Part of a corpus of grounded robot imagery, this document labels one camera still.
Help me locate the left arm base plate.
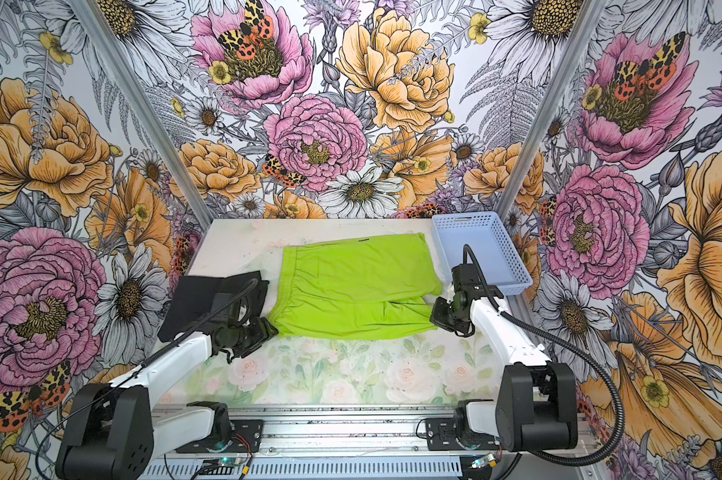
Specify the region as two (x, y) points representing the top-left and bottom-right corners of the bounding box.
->
(176, 419), (264, 454)

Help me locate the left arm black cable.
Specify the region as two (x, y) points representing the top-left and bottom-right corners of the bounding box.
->
(33, 277), (260, 480)

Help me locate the right aluminium corner post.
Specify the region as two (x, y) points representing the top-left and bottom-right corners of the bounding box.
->
(495, 0), (607, 220)

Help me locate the lime green towel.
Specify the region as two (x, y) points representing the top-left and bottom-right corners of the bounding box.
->
(269, 233), (443, 341)

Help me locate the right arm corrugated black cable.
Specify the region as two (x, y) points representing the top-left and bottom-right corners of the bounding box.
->
(461, 243), (627, 480)

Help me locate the aluminium corner post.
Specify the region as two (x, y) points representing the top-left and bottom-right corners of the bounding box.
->
(71, 1), (214, 232)
(495, 0), (607, 220)

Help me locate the white vented cable duct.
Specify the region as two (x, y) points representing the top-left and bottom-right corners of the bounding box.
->
(141, 456), (463, 480)

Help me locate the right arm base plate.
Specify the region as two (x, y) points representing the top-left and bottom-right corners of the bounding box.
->
(416, 418), (499, 452)

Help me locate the aluminium rail frame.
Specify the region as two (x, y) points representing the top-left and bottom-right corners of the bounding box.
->
(87, 404), (599, 463)

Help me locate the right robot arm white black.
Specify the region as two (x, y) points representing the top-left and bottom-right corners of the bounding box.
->
(431, 263), (578, 452)

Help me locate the left aluminium corner post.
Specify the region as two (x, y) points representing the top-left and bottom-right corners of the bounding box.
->
(71, 1), (214, 232)

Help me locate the black garment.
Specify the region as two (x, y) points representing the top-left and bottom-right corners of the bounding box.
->
(158, 271), (270, 343)

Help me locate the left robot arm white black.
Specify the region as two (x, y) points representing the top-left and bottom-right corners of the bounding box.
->
(55, 280), (278, 479)

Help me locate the light blue plastic basket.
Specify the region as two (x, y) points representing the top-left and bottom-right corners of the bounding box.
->
(432, 212), (533, 296)

